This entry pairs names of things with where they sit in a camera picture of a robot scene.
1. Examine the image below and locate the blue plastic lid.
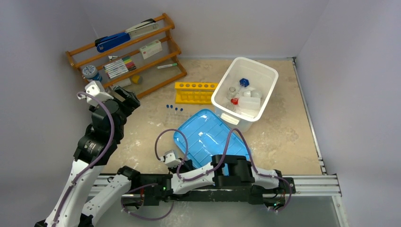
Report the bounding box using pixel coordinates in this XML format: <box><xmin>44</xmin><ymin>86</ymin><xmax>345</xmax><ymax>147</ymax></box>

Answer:
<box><xmin>173</xmin><ymin>109</ymin><xmax>250</xmax><ymax>169</ymax></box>

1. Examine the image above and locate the white green box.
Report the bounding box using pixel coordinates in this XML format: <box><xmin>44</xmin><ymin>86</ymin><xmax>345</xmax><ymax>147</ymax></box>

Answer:
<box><xmin>139</xmin><ymin>40</ymin><xmax>162</xmax><ymax>60</ymax></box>

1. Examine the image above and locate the glass conical flask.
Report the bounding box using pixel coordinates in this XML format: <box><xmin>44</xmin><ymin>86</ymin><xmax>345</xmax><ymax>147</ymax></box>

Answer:
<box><xmin>225</xmin><ymin>103</ymin><xmax>237</xmax><ymax>113</ymax></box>

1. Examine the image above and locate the yellow test tube rack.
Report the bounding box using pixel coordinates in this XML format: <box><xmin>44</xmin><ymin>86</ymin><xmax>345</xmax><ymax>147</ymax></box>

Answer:
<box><xmin>174</xmin><ymin>82</ymin><xmax>218</xmax><ymax>105</ymax></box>

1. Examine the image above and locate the small glass beaker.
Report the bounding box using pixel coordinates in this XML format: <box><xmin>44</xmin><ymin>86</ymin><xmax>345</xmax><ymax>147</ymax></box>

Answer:
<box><xmin>226</xmin><ymin>87</ymin><xmax>237</xmax><ymax>100</ymax></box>

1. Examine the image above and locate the red nozzle wash bottle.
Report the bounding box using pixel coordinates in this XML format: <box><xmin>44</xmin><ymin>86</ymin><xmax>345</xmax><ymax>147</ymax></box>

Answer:
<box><xmin>230</xmin><ymin>96</ymin><xmax>261</xmax><ymax>110</ymax></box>

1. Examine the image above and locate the white plastic bin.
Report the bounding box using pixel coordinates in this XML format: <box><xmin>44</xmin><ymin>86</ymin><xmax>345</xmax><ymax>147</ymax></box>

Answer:
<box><xmin>211</xmin><ymin>57</ymin><xmax>279</xmax><ymax>132</ymax></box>

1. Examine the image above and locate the white ceramic dish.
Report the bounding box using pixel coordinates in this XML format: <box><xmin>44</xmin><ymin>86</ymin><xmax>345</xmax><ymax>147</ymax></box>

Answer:
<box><xmin>251</xmin><ymin>89</ymin><xmax>263</xmax><ymax>99</ymax></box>

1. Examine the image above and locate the blue base glass cylinder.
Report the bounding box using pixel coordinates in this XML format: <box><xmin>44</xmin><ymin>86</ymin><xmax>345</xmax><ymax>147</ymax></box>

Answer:
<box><xmin>239</xmin><ymin>78</ymin><xmax>250</xmax><ymax>93</ymax></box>

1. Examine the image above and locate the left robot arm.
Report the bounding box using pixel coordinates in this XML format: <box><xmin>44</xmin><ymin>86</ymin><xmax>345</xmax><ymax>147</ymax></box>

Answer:
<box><xmin>35</xmin><ymin>85</ymin><xmax>141</xmax><ymax>227</ymax></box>

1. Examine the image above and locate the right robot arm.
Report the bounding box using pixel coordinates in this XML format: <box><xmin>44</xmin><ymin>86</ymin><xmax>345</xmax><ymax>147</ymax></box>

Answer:
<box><xmin>151</xmin><ymin>155</ymin><xmax>295</xmax><ymax>206</ymax></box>

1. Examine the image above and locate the white flat box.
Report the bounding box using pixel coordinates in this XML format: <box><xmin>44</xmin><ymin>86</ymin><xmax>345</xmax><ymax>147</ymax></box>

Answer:
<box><xmin>112</xmin><ymin>78</ymin><xmax>132</xmax><ymax>87</ymax></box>

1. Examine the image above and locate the yellow sponge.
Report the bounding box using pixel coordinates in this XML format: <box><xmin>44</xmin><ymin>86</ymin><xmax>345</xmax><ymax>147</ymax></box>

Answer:
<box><xmin>131</xmin><ymin>75</ymin><xmax>143</xmax><ymax>85</ymax></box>

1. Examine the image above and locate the coloured marker pack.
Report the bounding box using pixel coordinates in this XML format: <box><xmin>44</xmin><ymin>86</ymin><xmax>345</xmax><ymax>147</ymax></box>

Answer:
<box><xmin>103</xmin><ymin>56</ymin><xmax>137</xmax><ymax>79</ymax></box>

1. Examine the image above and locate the clear tube rack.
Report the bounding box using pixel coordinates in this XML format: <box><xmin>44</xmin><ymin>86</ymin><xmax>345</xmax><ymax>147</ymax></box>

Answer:
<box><xmin>164</xmin><ymin>112</ymin><xmax>192</xmax><ymax>128</ymax></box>

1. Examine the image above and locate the blue lid jar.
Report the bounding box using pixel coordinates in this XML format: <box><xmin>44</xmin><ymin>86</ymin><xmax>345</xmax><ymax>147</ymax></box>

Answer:
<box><xmin>81</xmin><ymin>65</ymin><xmax>102</xmax><ymax>82</ymax></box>

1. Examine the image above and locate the green white marker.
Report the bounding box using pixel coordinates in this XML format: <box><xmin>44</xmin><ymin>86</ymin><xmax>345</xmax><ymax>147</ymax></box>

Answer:
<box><xmin>157</xmin><ymin>63</ymin><xmax>178</xmax><ymax>69</ymax></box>

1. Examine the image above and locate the blue grey stapler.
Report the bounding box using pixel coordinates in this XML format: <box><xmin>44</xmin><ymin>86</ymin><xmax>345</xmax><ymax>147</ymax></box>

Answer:
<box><xmin>95</xmin><ymin>19</ymin><xmax>159</xmax><ymax>53</ymax></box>

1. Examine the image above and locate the wooden shelf rack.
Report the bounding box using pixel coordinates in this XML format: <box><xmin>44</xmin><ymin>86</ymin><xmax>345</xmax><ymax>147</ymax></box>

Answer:
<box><xmin>66</xmin><ymin>13</ymin><xmax>187</xmax><ymax>98</ymax></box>

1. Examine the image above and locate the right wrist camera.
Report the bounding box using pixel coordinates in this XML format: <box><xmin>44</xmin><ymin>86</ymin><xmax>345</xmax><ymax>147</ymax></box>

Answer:
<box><xmin>160</xmin><ymin>150</ymin><xmax>182</xmax><ymax>168</ymax></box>

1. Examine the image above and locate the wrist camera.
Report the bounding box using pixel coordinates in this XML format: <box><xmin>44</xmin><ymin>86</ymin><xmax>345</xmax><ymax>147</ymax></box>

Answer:
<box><xmin>160</xmin><ymin>150</ymin><xmax>182</xmax><ymax>168</ymax></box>
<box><xmin>77</xmin><ymin>80</ymin><xmax>114</xmax><ymax>107</ymax></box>

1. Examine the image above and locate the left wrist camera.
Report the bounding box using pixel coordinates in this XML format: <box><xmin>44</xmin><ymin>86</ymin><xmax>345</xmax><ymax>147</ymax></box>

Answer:
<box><xmin>77</xmin><ymin>80</ymin><xmax>114</xmax><ymax>107</ymax></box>

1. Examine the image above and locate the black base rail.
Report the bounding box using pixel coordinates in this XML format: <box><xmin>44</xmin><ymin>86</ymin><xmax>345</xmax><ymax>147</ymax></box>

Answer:
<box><xmin>122</xmin><ymin>174</ymin><xmax>296</xmax><ymax>209</ymax></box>

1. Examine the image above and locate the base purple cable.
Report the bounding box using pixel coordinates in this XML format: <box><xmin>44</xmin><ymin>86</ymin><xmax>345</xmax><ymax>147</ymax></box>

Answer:
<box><xmin>120</xmin><ymin>183</ymin><xmax>175</xmax><ymax>222</ymax></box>

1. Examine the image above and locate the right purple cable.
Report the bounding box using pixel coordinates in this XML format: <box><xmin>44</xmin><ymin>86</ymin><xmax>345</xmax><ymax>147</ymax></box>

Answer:
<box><xmin>154</xmin><ymin>128</ymin><xmax>293</xmax><ymax>214</ymax></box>

